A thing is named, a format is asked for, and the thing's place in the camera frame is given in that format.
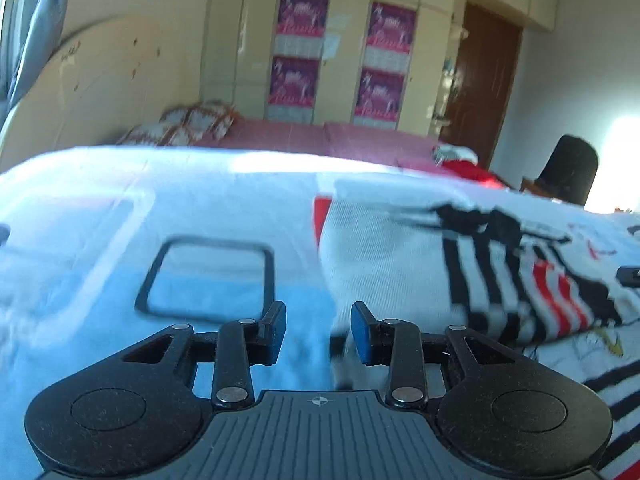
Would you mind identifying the red cloth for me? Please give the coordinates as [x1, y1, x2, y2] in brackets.
[440, 157, 508, 189]

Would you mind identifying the checked pillow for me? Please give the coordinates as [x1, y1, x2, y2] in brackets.
[160, 100, 241, 142]
[116, 122, 196, 147]

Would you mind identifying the cream wardrobe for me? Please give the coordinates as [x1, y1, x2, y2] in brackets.
[200, 0, 558, 136]

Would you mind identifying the white cloth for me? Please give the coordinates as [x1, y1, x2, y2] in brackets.
[432, 144, 478, 163]

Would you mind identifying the patterned blue bed blanket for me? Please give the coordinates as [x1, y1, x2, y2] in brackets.
[0, 145, 640, 480]

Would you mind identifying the brown wooden door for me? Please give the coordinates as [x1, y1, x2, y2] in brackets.
[437, 2, 523, 171]

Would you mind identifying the striped small shirt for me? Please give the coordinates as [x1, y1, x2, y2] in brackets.
[314, 180, 640, 480]

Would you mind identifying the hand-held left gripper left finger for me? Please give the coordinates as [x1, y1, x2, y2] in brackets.
[120, 301, 287, 411]

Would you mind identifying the cream headboard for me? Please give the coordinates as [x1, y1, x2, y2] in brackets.
[0, 14, 201, 171]

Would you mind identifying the purple wall poster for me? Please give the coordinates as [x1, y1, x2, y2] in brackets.
[366, 1, 417, 68]
[267, 56, 321, 123]
[352, 67, 407, 129]
[276, 0, 331, 58]

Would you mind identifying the blue curtain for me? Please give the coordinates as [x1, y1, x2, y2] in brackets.
[0, 0, 83, 121]

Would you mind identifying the black chair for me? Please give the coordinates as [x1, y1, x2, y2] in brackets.
[535, 134, 599, 206]

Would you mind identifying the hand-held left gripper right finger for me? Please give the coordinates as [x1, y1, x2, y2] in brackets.
[350, 301, 523, 408]

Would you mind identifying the pink bedsheet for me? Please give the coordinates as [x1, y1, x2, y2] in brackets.
[192, 117, 506, 186]

